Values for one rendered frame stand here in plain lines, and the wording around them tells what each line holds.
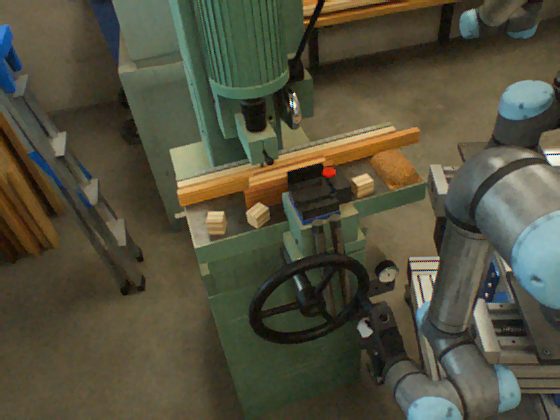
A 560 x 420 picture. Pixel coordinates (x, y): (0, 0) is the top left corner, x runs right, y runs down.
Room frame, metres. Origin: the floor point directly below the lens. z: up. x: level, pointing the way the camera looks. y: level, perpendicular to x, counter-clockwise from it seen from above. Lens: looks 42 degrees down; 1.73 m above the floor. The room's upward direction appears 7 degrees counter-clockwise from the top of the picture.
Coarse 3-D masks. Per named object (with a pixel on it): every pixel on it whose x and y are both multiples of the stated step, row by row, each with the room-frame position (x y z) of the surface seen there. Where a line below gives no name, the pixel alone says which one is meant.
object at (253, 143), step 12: (240, 120) 1.05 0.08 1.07; (240, 132) 1.03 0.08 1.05; (252, 132) 0.99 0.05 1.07; (264, 132) 0.98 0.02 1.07; (252, 144) 0.95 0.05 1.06; (264, 144) 0.96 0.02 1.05; (276, 144) 0.96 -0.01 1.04; (252, 156) 0.95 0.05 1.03; (264, 156) 0.96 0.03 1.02; (276, 156) 0.96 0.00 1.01
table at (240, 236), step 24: (360, 168) 1.02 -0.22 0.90; (240, 192) 0.97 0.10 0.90; (384, 192) 0.91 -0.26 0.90; (408, 192) 0.92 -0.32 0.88; (192, 216) 0.90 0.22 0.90; (240, 216) 0.88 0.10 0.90; (360, 216) 0.89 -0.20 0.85; (216, 240) 0.81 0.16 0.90; (240, 240) 0.82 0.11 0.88; (264, 240) 0.83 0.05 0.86; (288, 240) 0.81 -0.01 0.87; (360, 240) 0.79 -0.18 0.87
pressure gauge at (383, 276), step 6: (384, 264) 0.86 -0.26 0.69; (390, 264) 0.85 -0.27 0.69; (378, 270) 0.85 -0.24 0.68; (384, 270) 0.84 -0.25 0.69; (390, 270) 0.84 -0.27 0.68; (396, 270) 0.85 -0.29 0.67; (378, 276) 0.84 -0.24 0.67; (384, 276) 0.84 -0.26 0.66; (390, 276) 0.85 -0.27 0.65; (396, 276) 0.85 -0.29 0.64; (384, 282) 0.84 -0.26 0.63
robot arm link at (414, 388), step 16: (400, 384) 0.42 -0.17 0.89; (416, 384) 0.40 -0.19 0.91; (432, 384) 0.40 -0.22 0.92; (448, 384) 0.39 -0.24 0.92; (400, 400) 0.39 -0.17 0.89; (416, 400) 0.37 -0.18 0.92; (432, 400) 0.36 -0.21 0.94; (448, 400) 0.36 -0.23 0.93; (416, 416) 0.35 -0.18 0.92; (432, 416) 0.34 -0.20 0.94; (448, 416) 0.33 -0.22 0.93
